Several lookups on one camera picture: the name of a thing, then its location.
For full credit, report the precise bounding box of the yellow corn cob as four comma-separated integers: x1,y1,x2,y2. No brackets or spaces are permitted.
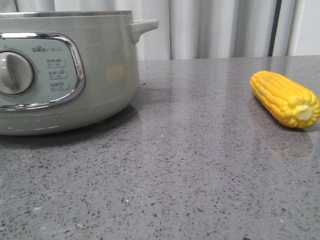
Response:
250,70,320,129

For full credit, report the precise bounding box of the white curtain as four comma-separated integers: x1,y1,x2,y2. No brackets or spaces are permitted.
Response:
0,0,320,60

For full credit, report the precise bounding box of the sage green electric pot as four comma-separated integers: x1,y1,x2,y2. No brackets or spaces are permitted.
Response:
0,10,159,136

